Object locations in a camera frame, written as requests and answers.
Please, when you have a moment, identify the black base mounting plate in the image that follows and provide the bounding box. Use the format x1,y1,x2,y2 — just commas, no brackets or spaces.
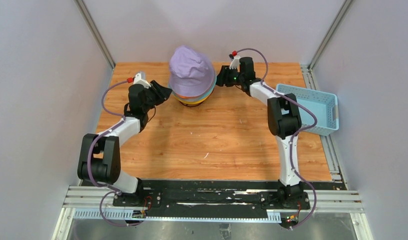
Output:
101,180,315,222

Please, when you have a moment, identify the light blue plastic basket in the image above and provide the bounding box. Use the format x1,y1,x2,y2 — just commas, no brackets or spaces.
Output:
276,83,339,136

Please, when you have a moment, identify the orange hat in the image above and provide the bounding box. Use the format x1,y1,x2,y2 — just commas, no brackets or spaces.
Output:
172,82,216,102

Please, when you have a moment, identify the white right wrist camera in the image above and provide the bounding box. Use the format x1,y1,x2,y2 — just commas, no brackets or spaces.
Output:
229,50,241,70

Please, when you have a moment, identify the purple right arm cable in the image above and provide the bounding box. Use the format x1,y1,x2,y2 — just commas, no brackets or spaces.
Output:
236,47,318,230

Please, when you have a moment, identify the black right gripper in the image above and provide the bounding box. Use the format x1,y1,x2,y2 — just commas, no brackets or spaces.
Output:
212,65,244,88

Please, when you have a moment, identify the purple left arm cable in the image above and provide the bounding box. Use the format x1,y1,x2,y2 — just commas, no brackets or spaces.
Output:
87,79,148,228

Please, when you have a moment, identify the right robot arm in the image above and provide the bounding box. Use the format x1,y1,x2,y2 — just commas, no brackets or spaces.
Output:
216,57,304,209

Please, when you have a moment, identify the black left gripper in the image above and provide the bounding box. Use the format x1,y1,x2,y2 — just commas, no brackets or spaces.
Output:
142,80,172,113

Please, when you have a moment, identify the yellow bucket hat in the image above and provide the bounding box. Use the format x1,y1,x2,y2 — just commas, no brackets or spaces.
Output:
173,95,208,104

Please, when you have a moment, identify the lavender hat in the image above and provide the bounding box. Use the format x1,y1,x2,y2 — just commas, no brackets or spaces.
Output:
169,45,216,98

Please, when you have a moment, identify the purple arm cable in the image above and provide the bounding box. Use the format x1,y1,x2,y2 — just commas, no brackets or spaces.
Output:
87,79,148,228
236,47,318,230

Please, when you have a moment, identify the aluminium frame rail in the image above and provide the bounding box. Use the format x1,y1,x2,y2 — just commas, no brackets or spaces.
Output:
53,186,373,240

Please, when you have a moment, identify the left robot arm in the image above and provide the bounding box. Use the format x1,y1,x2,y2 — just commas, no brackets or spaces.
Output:
77,80,172,207

